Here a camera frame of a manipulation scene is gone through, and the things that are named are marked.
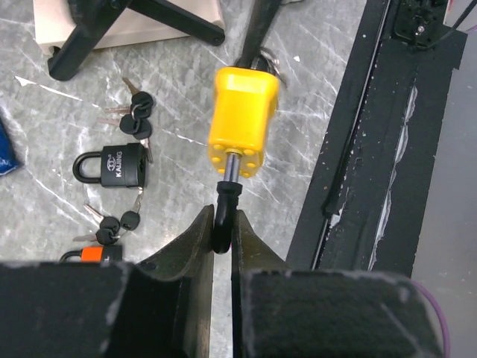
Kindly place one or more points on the blue Doritos chip bag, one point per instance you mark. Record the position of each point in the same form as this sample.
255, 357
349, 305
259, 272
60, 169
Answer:
8, 161

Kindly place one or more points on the black padlock key bunch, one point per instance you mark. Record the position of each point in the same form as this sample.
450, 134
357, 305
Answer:
134, 119

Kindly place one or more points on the black frame beige shelf rack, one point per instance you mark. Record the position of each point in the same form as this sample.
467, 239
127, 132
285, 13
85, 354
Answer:
68, 31

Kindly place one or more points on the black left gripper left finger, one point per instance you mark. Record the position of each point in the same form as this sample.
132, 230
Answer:
160, 307

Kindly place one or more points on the orange padlock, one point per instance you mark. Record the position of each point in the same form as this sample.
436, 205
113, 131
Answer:
95, 254

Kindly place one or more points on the orange padlock key bunch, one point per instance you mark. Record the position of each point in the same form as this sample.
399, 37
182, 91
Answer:
110, 229

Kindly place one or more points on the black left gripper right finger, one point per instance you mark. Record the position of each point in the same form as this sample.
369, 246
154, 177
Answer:
283, 312

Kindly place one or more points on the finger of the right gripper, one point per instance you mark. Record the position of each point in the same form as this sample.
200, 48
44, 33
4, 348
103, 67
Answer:
262, 17

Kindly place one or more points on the black padlock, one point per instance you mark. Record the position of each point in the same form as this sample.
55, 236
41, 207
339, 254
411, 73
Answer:
121, 166

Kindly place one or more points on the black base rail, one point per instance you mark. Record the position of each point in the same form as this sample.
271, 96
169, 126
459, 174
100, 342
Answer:
367, 197

